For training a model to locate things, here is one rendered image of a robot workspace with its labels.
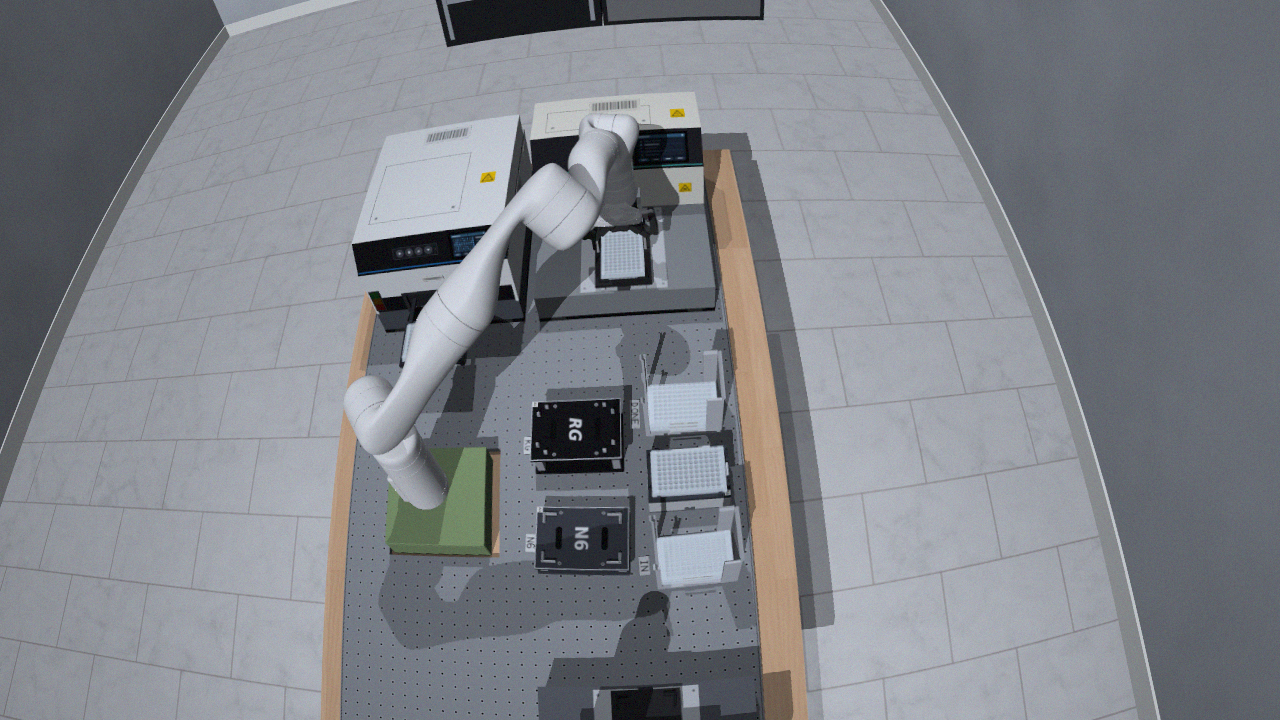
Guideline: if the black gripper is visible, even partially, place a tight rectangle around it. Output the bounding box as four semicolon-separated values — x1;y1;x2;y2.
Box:
582;206;658;252

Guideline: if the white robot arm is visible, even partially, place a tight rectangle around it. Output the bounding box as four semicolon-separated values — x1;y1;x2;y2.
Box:
343;113;643;510

